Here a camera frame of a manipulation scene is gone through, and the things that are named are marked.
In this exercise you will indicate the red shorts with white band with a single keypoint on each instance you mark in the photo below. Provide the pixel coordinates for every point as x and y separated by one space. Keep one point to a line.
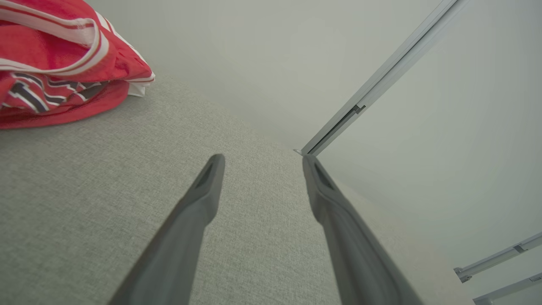
42 115

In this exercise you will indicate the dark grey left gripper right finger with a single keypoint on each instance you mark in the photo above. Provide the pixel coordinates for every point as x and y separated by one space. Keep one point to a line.
355 254

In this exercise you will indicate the short aluminium rail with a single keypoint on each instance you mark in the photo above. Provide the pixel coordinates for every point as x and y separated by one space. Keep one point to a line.
495 257
512 289

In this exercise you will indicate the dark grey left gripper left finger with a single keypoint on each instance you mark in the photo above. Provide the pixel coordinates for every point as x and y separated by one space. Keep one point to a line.
182 245

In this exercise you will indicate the red jersey with striped trim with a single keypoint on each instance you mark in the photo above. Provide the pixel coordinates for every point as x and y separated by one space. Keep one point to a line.
55 55

